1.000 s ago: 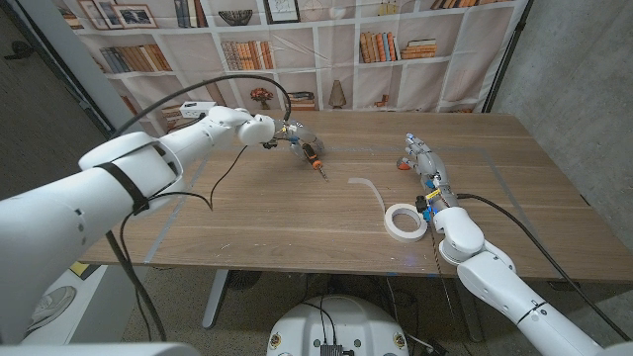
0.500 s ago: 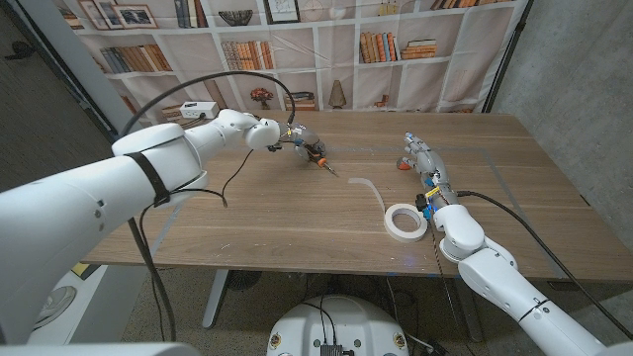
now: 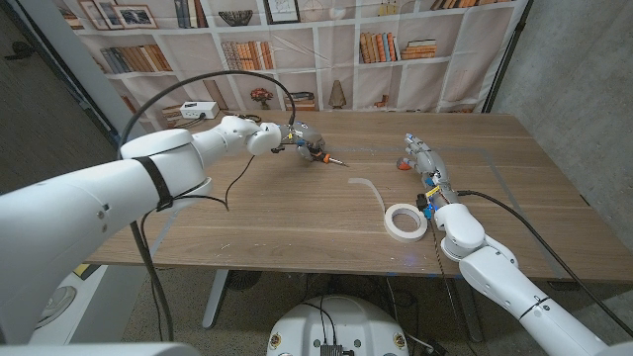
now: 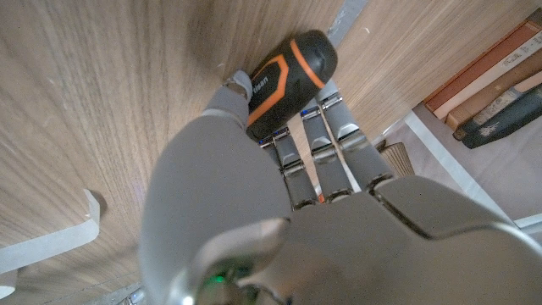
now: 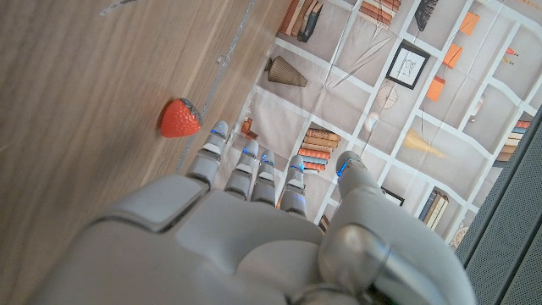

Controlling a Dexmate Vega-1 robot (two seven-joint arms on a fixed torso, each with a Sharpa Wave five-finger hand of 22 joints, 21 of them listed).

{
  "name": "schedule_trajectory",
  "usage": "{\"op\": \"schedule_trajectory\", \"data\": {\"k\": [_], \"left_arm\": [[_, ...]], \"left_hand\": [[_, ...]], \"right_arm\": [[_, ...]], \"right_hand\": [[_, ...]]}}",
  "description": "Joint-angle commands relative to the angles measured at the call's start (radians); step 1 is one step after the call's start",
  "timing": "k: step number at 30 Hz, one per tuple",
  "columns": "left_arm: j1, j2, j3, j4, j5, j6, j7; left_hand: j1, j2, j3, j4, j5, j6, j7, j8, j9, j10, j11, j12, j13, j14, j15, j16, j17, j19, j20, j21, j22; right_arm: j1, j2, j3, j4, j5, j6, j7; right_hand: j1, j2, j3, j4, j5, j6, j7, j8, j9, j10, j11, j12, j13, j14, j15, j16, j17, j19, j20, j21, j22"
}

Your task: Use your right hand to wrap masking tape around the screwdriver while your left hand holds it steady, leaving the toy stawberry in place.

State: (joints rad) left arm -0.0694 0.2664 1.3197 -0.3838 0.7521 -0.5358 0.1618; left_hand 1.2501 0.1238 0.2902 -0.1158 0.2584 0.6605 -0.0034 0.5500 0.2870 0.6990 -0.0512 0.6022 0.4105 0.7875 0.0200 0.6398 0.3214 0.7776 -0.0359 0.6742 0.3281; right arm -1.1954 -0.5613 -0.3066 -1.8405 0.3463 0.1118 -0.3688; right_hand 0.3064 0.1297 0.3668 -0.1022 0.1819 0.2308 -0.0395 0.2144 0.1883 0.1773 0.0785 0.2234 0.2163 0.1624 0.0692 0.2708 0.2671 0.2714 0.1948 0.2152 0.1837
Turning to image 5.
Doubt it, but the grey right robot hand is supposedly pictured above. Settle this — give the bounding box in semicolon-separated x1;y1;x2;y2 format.
25;120;478;305

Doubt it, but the red toy strawberry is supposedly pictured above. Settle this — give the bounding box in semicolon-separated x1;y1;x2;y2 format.
159;97;203;139

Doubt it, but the printed bookshelf backdrop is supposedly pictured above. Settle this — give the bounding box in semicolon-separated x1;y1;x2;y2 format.
175;0;542;255

